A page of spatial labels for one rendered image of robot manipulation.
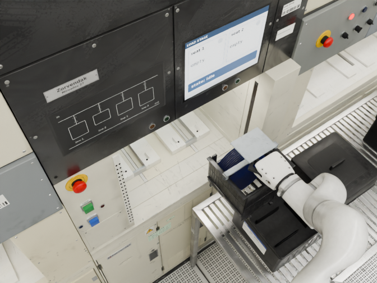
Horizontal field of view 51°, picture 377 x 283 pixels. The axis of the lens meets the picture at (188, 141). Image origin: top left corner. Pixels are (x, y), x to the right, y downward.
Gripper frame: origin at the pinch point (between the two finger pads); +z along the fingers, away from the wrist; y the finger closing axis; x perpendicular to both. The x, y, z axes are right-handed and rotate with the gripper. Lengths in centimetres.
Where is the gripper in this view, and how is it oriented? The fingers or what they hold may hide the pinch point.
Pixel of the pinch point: (253, 149)
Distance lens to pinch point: 133.3
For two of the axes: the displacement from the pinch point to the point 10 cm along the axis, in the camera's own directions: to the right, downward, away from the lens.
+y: 8.2, -4.6, 3.5
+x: 0.2, -5.9, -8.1
